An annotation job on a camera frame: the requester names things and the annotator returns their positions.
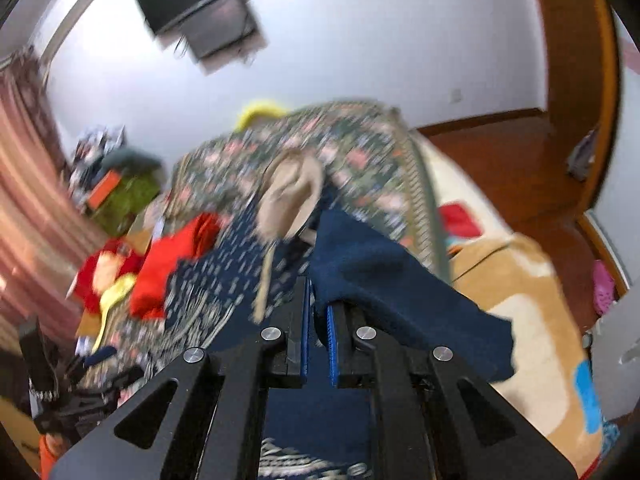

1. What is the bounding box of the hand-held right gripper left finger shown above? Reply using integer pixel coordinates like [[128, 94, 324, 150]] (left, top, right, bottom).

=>
[[50, 276, 313, 480]]

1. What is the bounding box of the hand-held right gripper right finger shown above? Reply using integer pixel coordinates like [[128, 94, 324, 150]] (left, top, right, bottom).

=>
[[325, 302, 581, 480]]

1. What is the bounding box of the navy gold-patterned garment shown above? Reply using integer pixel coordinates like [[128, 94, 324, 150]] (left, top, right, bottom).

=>
[[165, 205, 517, 480]]

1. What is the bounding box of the grey clothes pile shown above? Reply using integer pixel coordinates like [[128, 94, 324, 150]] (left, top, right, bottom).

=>
[[566, 126, 601, 182]]

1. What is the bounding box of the yellow cloth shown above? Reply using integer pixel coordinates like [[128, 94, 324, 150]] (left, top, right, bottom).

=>
[[91, 274, 137, 353]]

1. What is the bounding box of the red plush toy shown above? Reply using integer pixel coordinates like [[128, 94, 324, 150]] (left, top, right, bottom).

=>
[[74, 239, 147, 313]]

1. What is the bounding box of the beige fabric hat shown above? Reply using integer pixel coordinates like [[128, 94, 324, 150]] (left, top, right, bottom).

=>
[[252, 151, 325, 323]]

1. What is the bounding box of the brown cardboard sheet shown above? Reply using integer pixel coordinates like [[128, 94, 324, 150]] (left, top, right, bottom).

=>
[[126, 217, 168, 258]]

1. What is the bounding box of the small red cloth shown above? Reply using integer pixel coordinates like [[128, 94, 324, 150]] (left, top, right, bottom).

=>
[[438, 202, 484, 239]]

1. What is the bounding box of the floral green bedspread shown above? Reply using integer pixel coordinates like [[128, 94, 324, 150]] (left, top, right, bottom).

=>
[[75, 100, 453, 480]]

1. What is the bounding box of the pink striped curtain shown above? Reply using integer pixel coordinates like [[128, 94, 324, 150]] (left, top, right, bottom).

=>
[[0, 46, 108, 343]]

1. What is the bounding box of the green bag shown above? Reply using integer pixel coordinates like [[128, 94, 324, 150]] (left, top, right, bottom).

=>
[[94, 172, 162, 237]]

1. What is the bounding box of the orange box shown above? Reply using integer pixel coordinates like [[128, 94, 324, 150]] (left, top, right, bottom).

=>
[[86, 169, 124, 209]]

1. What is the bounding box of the beige patterned blanket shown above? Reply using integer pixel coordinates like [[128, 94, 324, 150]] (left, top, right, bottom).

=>
[[440, 232, 618, 473]]

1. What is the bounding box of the yellow pillow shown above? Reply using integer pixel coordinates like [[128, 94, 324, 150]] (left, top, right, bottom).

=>
[[235, 99, 289, 130]]

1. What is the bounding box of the dark grey-green cloth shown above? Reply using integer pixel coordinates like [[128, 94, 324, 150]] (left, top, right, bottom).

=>
[[101, 148, 162, 175]]

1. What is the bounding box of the pink slipper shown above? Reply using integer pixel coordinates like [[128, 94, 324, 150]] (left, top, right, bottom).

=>
[[592, 259, 617, 317]]

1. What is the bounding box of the small black wall screen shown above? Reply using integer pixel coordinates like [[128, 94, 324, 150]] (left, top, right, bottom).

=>
[[181, 0, 264, 62]]

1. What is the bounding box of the wooden door frame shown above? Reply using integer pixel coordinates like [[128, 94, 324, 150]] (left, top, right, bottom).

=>
[[415, 0, 628, 296]]

